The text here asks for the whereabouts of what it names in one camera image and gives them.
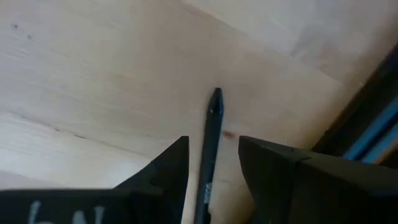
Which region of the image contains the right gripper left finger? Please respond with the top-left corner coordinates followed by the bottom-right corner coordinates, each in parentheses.
top-left (0, 136), bottom-right (190, 224)

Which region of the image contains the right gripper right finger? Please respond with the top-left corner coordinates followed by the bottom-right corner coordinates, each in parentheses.
top-left (238, 136), bottom-right (398, 224)

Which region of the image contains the black pen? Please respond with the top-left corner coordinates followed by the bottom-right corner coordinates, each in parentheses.
top-left (193, 86), bottom-right (225, 224)

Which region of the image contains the black metal table frame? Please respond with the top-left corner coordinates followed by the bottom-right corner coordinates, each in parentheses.
top-left (310, 42), bottom-right (398, 170)

